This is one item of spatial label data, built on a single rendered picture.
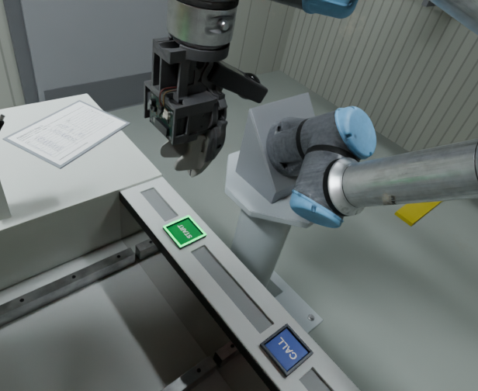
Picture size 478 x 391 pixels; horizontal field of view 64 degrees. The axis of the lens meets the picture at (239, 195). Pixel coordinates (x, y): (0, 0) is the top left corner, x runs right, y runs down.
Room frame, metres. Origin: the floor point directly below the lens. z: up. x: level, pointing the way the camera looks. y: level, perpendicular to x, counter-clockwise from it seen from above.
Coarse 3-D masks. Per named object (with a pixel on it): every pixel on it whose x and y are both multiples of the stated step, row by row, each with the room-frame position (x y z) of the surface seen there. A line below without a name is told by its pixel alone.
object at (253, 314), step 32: (128, 192) 0.51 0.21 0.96; (160, 192) 0.53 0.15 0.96; (160, 224) 0.46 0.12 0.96; (192, 256) 0.40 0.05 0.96; (224, 256) 0.42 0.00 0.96; (224, 288) 0.36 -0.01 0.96; (256, 288) 0.37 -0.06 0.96; (224, 320) 0.30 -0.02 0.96; (256, 320) 0.32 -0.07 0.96; (288, 320) 0.33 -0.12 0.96; (256, 352) 0.27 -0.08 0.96; (320, 352) 0.29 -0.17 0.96; (288, 384) 0.23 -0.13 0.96; (320, 384) 0.24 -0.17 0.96; (352, 384) 0.25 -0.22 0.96
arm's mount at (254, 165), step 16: (304, 96) 0.98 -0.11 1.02; (256, 112) 0.83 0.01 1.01; (272, 112) 0.87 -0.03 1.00; (288, 112) 0.90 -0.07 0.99; (304, 112) 0.94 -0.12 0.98; (256, 128) 0.81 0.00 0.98; (256, 144) 0.80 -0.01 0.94; (240, 160) 0.83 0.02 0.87; (256, 160) 0.79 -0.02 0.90; (256, 176) 0.78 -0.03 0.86; (272, 176) 0.76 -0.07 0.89; (272, 192) 0.74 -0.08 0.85; (288, 192) 0.78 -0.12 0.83
